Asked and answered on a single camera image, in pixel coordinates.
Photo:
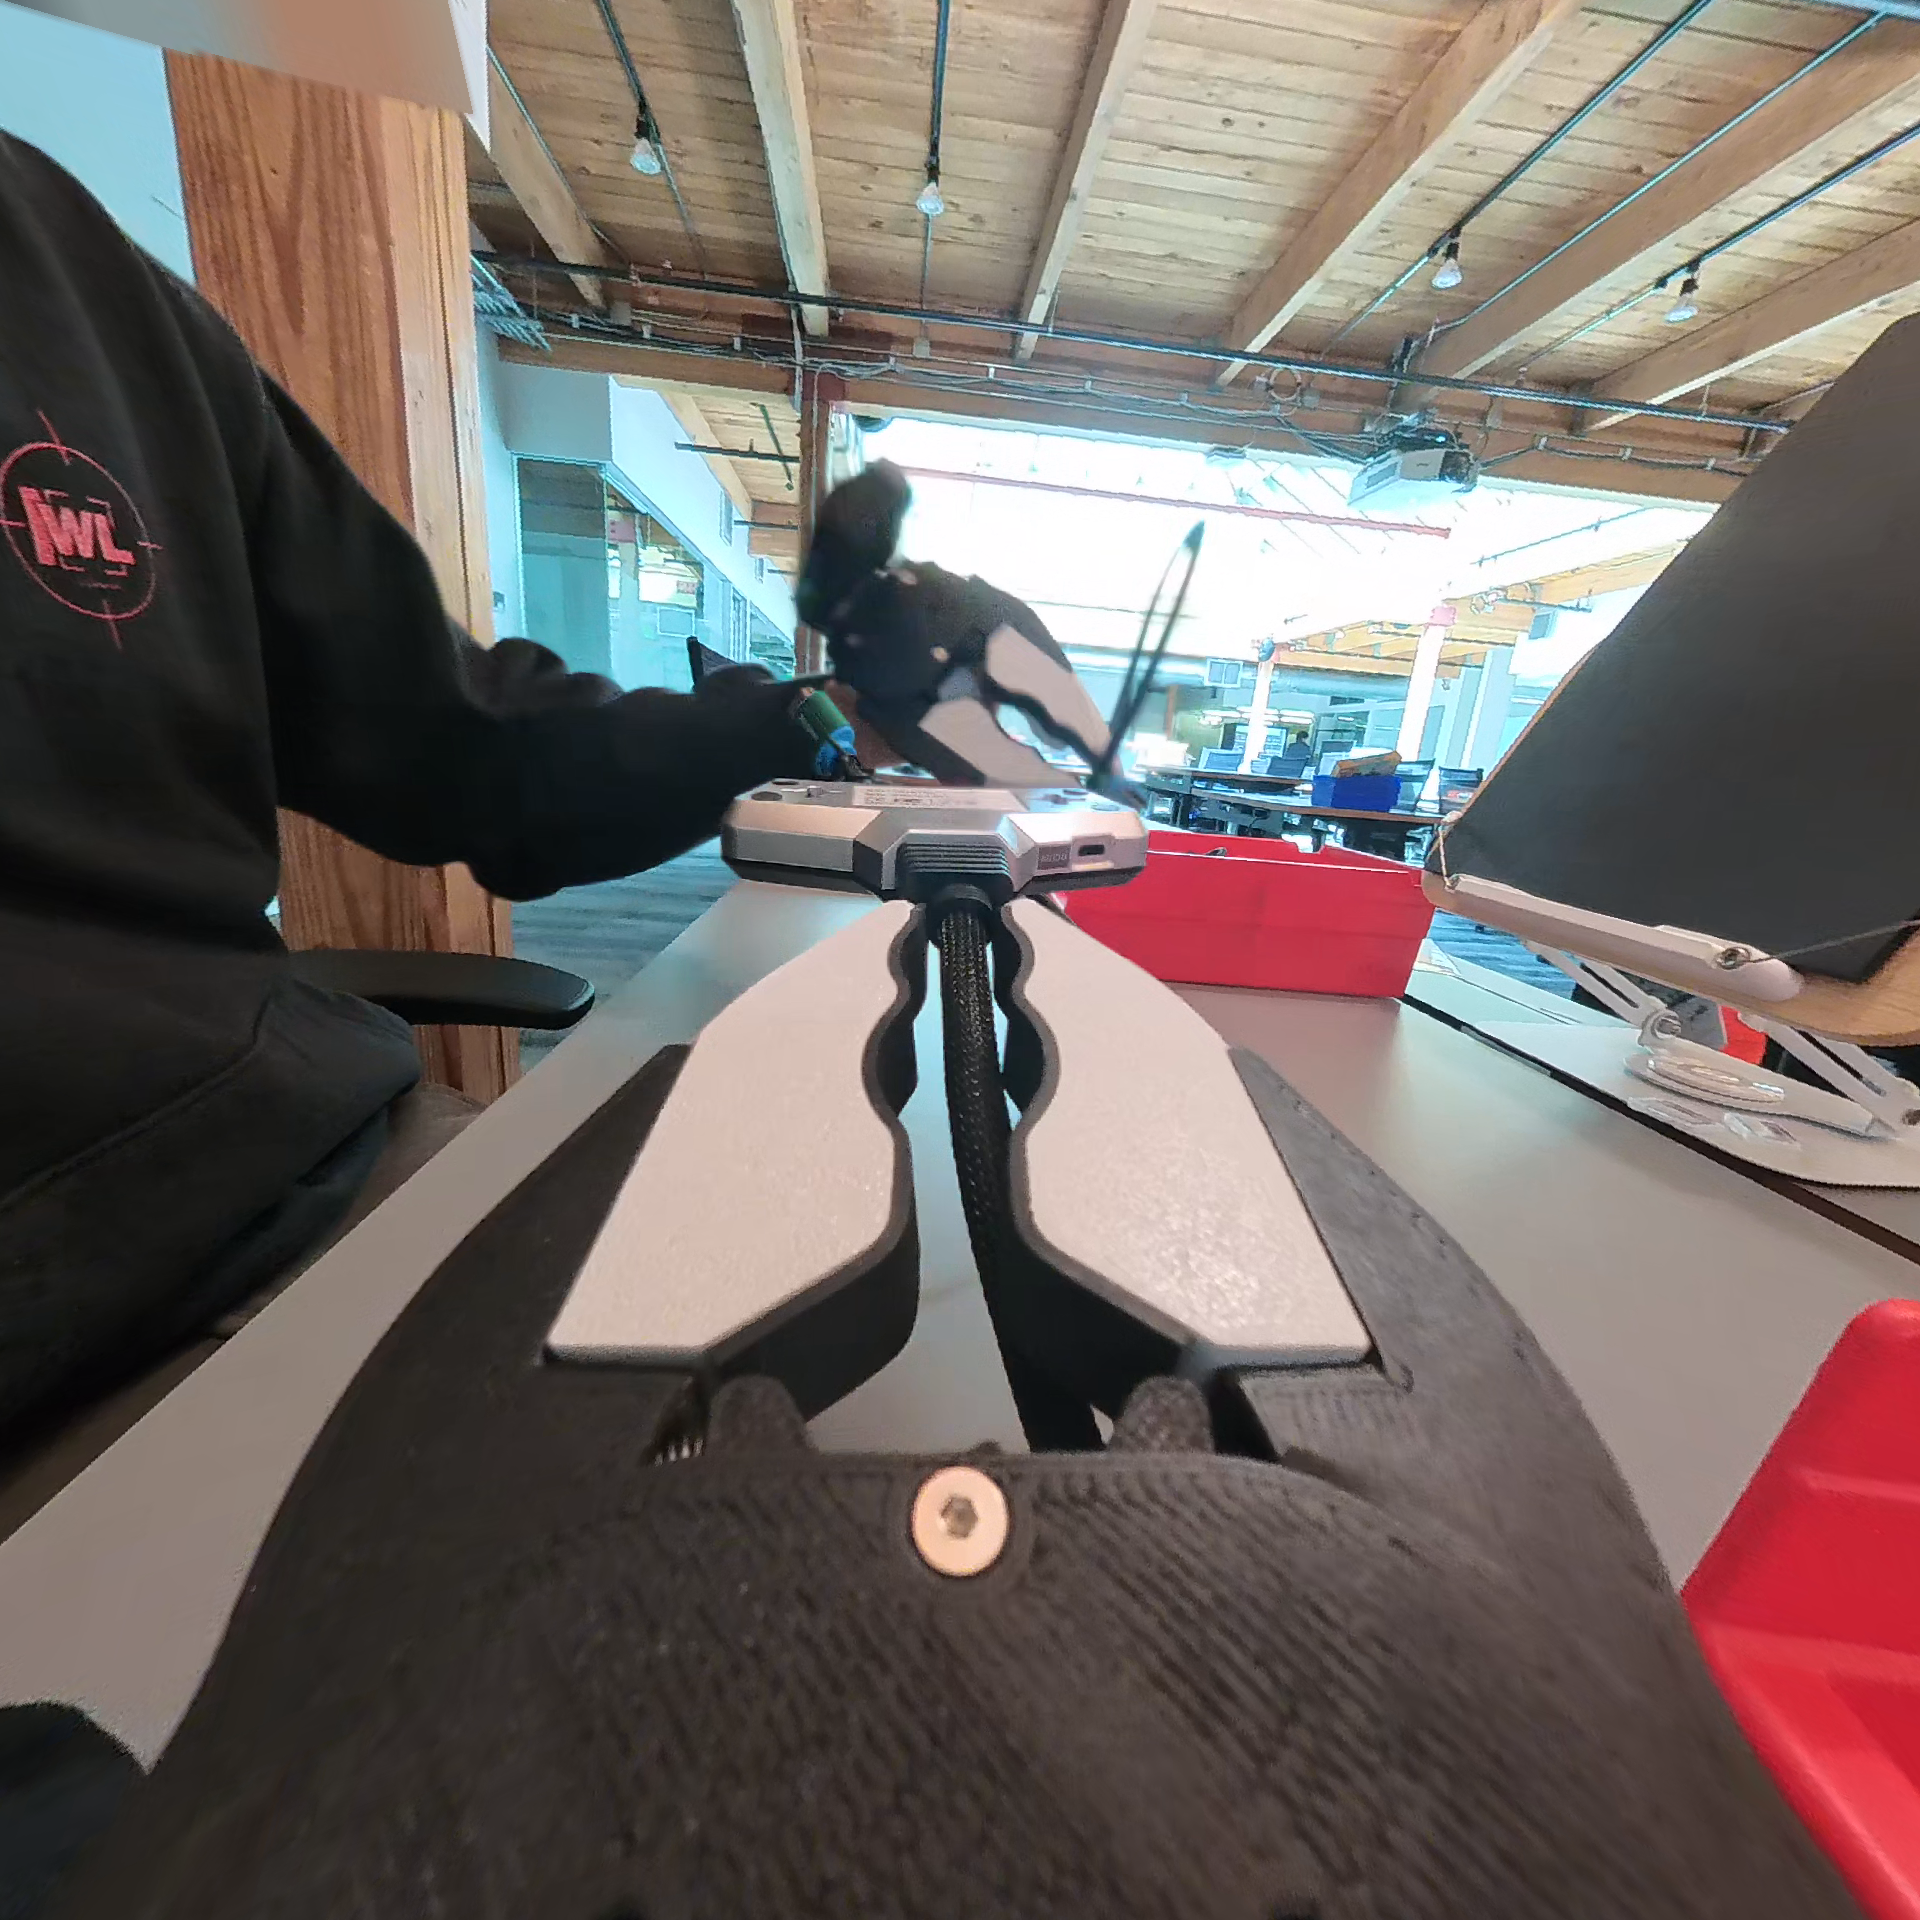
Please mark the blue storage bin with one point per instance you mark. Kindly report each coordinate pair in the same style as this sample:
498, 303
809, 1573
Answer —
1353, 786

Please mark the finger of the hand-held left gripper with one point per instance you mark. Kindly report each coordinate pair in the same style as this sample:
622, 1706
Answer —
1050, 682
984, 747

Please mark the person's right forearm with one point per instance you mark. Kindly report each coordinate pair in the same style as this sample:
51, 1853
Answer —
43, 1828

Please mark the glass office partition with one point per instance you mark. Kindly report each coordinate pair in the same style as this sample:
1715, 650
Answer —
563, 570

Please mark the grey USB hub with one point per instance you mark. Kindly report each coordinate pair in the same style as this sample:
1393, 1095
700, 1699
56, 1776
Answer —
809, 849

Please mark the wooden pillar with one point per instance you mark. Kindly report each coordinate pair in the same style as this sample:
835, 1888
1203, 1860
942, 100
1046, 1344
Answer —
330, 299

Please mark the red plastic bin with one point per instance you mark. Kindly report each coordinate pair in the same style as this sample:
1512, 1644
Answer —
1275, 930
1844, 1576

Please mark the grey desk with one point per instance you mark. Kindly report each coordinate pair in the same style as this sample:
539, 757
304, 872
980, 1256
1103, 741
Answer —
1500, 1201

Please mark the black office chair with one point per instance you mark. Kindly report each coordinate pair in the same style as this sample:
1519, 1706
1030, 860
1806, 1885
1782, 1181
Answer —
451, 987

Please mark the white folding stand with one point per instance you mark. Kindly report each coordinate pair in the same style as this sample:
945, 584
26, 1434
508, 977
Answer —
1620, 938

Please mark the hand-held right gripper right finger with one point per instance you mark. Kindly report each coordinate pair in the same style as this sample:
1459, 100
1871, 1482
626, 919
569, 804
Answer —
1185, 1201

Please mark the ceiling projector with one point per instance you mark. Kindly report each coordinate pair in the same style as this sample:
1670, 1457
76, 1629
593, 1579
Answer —
1411, 464

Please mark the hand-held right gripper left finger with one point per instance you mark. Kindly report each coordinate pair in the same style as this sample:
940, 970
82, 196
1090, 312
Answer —
721, 1201

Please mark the person's left forearm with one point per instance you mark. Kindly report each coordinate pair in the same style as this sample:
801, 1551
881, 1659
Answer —
628, 780

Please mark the person in black hoodie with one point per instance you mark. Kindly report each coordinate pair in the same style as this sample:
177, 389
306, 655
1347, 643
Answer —
148, 751

